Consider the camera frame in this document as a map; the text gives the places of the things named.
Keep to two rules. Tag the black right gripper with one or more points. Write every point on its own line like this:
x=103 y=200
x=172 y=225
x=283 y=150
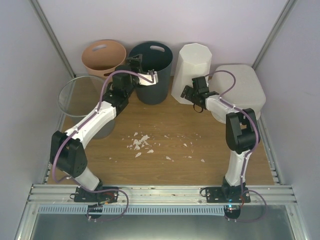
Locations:
x=188 y=95

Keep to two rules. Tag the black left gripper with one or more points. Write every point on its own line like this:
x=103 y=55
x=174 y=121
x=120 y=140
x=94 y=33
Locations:
x=132 y=61

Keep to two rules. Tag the white faceted bin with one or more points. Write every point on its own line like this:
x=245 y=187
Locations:
x=194 y=60

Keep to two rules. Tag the peach plastic waste bin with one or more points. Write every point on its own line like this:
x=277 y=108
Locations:
x=102 y=57

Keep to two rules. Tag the translucent white plastic tub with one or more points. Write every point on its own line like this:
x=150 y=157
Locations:
x=246 y=90

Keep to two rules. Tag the grey translucent bin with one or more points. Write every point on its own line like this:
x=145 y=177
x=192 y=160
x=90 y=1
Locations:
x=78 y=98

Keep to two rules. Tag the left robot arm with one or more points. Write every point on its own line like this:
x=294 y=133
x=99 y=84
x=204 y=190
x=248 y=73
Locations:
x=67 y=151

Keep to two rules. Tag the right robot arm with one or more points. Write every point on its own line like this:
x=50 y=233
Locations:
x=241 y=133

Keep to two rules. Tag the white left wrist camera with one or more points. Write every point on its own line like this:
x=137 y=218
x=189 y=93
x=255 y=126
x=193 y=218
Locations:
x=149 y=79

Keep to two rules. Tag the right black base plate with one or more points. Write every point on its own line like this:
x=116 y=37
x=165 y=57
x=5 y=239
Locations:
x=223 y=194

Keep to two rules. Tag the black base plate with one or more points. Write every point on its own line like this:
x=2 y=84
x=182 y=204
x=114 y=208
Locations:
x=223 y=194
x=108 y=196

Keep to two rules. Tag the left aluminium frame post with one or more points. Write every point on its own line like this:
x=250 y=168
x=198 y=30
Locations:
x=52 y=36

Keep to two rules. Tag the grey slotted cable duct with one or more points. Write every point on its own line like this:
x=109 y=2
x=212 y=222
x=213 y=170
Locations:
x=79 y=209

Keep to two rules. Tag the aluminium corner frame post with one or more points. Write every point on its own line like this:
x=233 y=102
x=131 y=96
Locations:
x=285 y=12

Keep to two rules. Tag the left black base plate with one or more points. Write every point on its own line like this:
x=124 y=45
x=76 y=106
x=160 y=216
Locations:
x=108 y=196

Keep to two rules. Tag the aluminium front rail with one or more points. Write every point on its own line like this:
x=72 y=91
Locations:
x=158 y=194

